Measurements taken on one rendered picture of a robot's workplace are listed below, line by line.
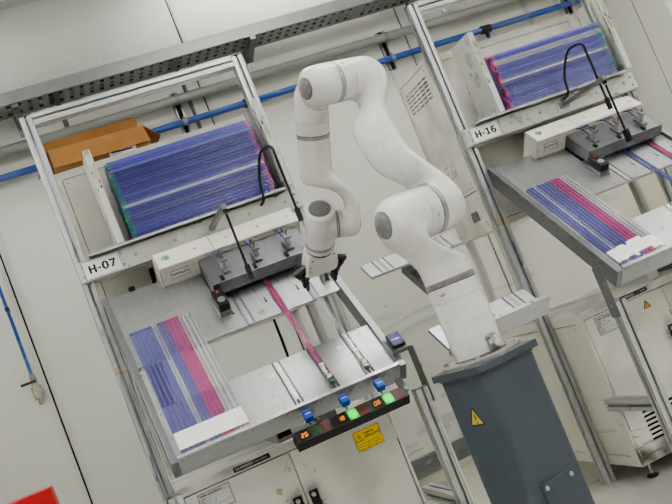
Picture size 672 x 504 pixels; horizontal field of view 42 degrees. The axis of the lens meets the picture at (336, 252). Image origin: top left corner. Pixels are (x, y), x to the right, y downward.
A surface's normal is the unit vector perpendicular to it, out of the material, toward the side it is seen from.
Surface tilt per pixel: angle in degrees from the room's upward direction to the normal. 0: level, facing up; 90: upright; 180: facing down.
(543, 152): 134
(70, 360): 90
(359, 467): 90
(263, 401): 48
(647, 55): 90
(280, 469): 90
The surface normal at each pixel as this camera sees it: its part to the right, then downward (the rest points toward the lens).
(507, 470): -0.81, 0.29
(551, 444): 0.46, -0.25
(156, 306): -0.07, -0.75
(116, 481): 0.25, -0.18
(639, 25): -0.89, 0.34
